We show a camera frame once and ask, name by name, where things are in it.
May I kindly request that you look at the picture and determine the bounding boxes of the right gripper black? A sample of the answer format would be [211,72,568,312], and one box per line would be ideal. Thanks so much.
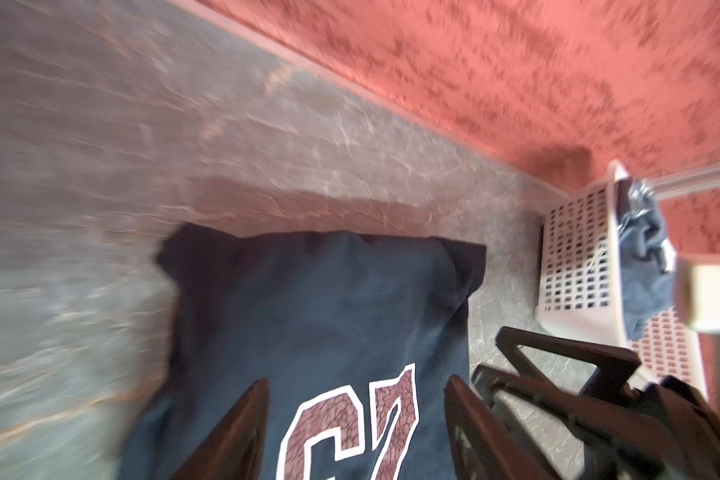
[472,327,720,479]

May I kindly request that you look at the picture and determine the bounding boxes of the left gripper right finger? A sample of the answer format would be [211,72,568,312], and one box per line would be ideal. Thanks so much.
[444,375,555,479]

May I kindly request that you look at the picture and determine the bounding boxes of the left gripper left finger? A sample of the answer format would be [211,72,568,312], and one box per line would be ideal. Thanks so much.
[172,379,269,480]

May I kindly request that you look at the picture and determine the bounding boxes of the grey blue tank top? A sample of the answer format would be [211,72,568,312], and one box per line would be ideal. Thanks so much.
[615,177,675,341]

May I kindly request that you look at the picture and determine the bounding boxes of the navy tank top red trim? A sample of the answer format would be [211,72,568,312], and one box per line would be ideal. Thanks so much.
[118,223,486,479]

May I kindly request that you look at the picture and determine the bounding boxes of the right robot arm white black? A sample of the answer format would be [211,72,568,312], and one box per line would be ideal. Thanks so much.
[452,327,720,479]

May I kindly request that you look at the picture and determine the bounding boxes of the white plastic laundry basket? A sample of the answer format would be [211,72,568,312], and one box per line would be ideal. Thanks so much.
[535,160,708,395]

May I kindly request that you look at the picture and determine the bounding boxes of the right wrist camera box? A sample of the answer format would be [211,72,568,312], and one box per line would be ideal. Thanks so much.
[674,254,720,334]

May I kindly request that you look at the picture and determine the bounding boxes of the right aluminium corner post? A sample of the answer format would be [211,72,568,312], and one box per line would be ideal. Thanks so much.
[651,161,720,201]

